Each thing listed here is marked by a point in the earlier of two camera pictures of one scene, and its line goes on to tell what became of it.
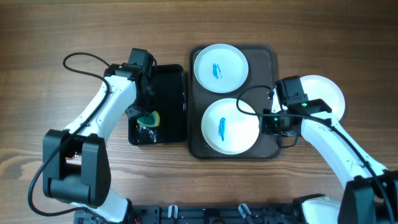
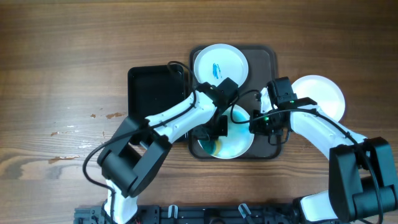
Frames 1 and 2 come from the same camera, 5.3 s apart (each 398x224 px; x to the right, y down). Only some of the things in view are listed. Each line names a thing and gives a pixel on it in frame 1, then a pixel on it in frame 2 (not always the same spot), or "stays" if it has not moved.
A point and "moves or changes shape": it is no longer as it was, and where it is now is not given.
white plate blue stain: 227,130 stays
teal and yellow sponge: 152,121 moves or changes shape
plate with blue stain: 221,68 stays
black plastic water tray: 170,101 stays
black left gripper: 134,113 -> 199,133
